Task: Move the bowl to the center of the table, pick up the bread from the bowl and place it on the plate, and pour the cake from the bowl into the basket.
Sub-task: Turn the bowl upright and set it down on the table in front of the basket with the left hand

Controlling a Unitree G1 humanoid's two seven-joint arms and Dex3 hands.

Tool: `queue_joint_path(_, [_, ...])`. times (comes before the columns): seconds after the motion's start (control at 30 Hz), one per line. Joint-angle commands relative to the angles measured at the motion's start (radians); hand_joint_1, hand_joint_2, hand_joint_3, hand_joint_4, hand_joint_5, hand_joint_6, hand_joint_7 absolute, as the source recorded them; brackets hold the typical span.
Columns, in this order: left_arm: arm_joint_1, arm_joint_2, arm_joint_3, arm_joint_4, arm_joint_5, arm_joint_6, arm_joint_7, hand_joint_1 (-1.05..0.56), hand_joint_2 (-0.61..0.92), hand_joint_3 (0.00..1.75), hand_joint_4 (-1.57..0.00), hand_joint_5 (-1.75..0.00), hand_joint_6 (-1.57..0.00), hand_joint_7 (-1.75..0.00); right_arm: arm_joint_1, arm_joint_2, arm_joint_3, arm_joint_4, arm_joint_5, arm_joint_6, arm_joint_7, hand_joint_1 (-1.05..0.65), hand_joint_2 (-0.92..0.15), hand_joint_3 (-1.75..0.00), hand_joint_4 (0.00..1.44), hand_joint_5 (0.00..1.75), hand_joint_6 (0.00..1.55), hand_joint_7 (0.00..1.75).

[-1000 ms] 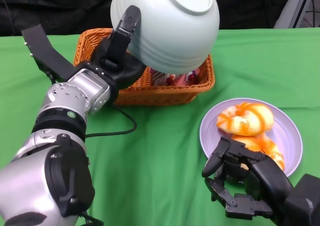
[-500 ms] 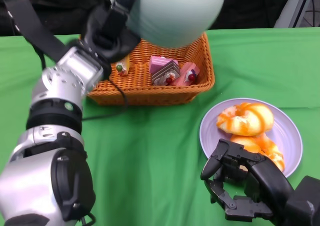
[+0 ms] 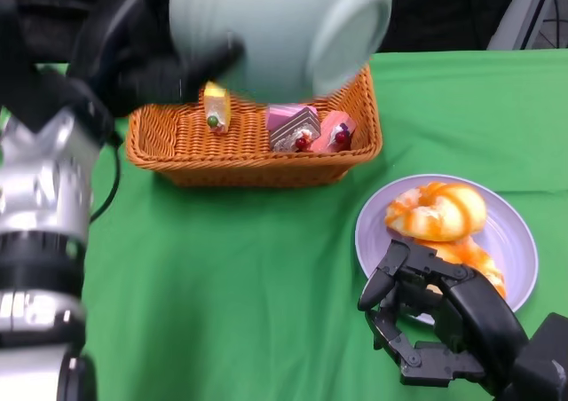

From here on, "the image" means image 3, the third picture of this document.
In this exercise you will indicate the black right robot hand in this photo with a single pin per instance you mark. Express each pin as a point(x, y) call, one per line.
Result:
point(461, 321)

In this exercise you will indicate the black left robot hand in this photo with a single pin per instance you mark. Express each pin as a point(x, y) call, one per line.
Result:
point(146, 68)

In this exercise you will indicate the croissant-shaped orange striped bread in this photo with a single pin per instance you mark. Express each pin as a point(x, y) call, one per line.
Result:
point(439, 214)

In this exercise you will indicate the grey round bowl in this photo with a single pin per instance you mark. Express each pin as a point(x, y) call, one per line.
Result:
point(284, 28)

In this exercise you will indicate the yellow toy cake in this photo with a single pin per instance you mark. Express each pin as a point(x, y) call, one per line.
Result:
point(217, 108)

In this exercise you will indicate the lavender round plate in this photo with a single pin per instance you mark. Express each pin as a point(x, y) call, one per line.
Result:
point(506, 232)

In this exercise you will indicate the orange wicker basket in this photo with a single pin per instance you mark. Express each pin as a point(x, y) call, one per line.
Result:
point(248, 157)

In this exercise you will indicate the magenta pink toy cake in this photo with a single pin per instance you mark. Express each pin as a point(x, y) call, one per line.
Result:
point(279, 115)

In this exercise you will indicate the chocolate brown toy cake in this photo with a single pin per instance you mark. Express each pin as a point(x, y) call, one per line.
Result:
point(295, 130)

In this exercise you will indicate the salmon toy cake with cherry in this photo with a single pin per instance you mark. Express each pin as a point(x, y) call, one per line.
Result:
point(333, 130)

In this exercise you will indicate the black backdrop cloth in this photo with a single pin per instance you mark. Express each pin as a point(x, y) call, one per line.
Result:
point(444, 15)

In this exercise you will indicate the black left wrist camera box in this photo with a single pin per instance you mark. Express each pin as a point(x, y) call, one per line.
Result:
point(40, 90)

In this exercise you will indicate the aluminium frame post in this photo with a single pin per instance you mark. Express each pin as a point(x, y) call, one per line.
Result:
point(519, 15)

